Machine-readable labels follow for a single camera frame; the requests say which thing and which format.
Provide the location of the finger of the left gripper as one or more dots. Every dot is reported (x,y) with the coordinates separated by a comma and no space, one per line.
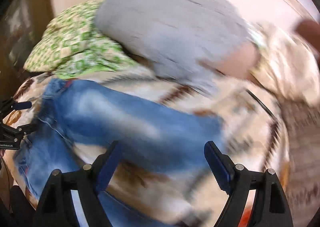
(7,106)
(26,129)

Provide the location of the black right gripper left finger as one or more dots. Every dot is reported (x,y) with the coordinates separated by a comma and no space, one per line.
(56,208)

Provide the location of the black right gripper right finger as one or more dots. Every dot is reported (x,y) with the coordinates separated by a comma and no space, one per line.
(270,207)

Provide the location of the blue denim jeans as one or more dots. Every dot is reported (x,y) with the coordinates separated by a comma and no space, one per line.
(162,151)

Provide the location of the green patterned cloth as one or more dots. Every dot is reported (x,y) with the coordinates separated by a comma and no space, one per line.
(72,46)

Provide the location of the brown striped bedsheet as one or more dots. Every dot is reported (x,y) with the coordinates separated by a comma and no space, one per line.
(302,190)

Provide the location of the cream satin pillow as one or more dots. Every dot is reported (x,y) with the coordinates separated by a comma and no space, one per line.
(287,66)

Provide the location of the grey quilted pillow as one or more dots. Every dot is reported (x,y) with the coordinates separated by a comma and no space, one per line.
(175,36)

